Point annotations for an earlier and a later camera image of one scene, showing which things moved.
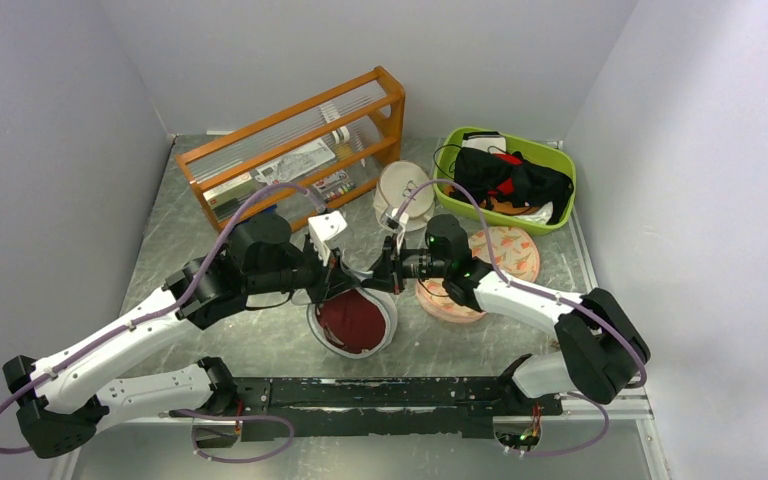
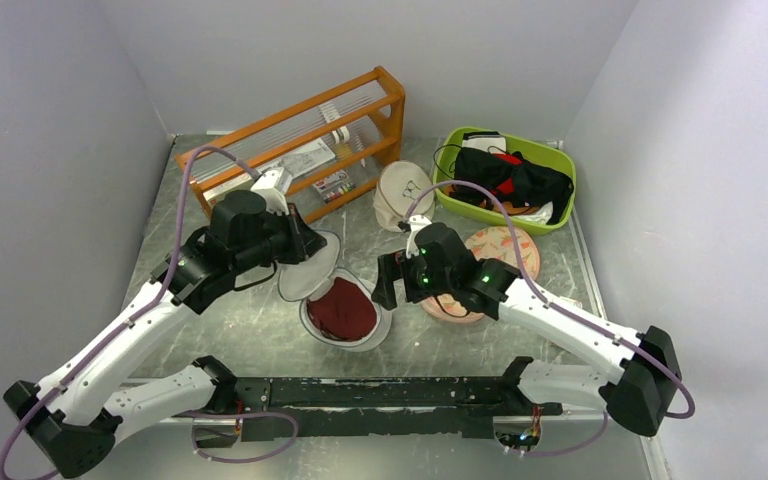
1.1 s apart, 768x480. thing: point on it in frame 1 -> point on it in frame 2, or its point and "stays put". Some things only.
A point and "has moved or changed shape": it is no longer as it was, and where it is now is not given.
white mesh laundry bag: x=353 y=324 has moved or changed shape
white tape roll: x=341 y=134 stays put
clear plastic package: x=296 y=162 stays put
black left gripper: x=331 y=280 -> x=304 y=240
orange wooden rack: x=299 y=159 stays put
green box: x=231 y=190 stays put
